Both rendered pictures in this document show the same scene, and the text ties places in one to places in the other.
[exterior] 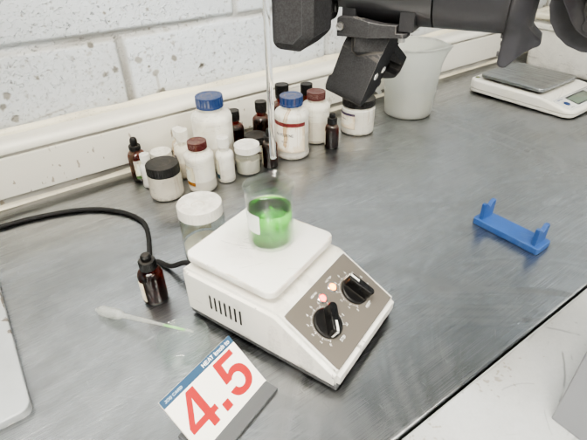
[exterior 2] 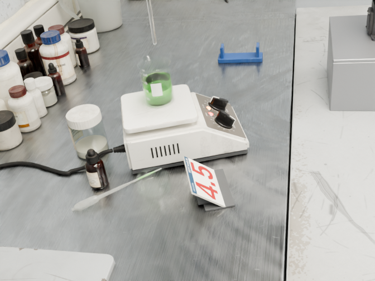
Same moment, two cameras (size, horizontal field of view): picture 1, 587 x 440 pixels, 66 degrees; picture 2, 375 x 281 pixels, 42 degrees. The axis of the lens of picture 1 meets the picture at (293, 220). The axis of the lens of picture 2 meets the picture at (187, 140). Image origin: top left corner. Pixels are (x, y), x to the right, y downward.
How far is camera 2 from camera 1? 0.50 m
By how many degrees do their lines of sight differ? 33
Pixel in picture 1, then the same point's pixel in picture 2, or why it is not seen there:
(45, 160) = not seen: outside the picture
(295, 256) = (183, 100)
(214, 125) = (14, 75)
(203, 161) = (30, 101)
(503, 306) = (272, 87)
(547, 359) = (308, 95)
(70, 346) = (85, 231)
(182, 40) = not seen: outside the picture
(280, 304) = (200, 123)
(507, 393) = (308, 113)
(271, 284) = (191, 114)
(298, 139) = (69, 64)
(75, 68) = not seen: outside the picture
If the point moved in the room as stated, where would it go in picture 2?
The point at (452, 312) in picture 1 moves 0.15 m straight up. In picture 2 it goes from (256, 101) to (253, 28)
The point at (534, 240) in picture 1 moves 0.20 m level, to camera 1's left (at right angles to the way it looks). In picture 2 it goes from (257, 54) to (193, 90)
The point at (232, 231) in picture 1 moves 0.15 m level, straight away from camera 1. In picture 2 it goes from (133, 109) to (72, 90)
